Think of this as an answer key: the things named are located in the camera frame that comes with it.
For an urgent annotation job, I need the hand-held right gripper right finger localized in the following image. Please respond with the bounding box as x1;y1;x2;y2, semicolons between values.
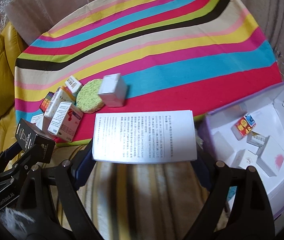
187;158;275;240

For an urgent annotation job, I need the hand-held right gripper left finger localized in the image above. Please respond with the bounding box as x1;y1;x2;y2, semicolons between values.
16;141;102;240

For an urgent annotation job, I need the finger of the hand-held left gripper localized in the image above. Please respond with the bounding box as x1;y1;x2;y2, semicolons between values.
0;147;43;198
0;142;24;173

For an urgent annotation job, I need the red and yellow box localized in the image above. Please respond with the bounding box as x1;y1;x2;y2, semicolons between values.
231;114;257;140

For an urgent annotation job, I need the white box with black text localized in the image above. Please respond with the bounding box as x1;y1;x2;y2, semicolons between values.
92;109;198;165

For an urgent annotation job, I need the rainbow striped box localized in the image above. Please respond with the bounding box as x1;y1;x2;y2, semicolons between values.
40;92;55;112

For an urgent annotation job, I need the purple cardboard box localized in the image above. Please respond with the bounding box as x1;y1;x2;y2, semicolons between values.
198;79;284;235

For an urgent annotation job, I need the white box with red print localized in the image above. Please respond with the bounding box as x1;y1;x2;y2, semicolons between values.
47;101;84;143

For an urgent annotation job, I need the white paper sheet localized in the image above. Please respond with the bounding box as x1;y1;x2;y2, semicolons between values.
31;114;45;131

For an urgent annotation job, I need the striped plush cushion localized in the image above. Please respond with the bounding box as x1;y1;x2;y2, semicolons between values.
49;140;235;240

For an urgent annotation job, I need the yellow-green round sponge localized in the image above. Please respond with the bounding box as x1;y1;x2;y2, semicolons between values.
76;80;105;115

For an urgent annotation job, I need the small white printed box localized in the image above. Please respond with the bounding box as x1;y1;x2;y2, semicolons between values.
44;86;69;118

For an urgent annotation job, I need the white box with green print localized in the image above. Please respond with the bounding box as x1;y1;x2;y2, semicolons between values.
64;76;83;97

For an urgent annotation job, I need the white open-top box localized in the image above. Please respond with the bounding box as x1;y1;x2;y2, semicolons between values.
98;73;128;108

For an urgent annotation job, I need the colourful striped cloth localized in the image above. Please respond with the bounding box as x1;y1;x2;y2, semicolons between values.
14;0;282;145

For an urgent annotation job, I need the beige curtain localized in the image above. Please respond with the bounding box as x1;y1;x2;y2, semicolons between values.
0;0;284;88

